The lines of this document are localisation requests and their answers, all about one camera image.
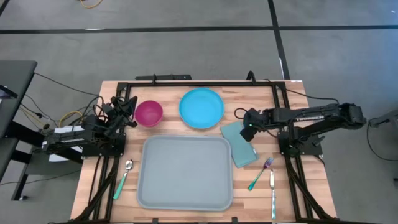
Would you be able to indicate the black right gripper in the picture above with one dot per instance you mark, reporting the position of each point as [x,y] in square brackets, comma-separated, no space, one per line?
[258,117]

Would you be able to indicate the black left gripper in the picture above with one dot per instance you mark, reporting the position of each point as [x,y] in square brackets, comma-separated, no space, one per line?
[119,115]

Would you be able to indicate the magenta plastic bowl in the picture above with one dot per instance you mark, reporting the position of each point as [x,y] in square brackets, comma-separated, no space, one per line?
[148,113]

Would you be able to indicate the teal cloth napkin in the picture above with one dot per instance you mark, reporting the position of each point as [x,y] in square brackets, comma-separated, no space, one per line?
[241,152]

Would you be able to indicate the cyan plastic plate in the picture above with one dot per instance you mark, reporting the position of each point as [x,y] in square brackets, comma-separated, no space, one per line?
[201,108]

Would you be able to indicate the grey plastic tray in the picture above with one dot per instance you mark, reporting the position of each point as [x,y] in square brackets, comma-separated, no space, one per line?
[186,174]

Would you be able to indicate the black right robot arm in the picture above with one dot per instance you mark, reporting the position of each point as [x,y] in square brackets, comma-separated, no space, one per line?
[311,116]

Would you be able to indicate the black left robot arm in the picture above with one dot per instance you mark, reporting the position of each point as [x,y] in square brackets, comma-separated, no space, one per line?
[71,138]

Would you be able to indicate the black hook clip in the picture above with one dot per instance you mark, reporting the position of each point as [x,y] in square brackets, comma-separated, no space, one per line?
[154,79]
[251,72]

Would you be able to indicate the black mounting bar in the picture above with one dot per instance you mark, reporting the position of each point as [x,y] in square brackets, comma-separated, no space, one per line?
[174,77]

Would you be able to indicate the white printed box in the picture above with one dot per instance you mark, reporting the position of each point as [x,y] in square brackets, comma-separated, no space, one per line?
[62,157]

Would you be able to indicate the dark grey desk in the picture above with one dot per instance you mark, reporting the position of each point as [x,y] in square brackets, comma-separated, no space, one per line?
[15,74]

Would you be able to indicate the grey metal stand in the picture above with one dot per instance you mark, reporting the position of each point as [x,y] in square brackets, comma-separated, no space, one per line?
[385,119]

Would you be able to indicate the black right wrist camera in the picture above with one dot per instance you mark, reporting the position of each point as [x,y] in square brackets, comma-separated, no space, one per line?
[248,133]

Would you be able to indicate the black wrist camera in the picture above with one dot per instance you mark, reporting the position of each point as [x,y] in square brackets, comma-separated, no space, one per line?
[248,133]
[107,109]

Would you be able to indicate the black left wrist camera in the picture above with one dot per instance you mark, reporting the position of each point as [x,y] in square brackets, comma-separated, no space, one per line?
[107,109]

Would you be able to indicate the black frame bracket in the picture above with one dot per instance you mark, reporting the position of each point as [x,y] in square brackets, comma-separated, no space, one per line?
[155,221]
[234,221]

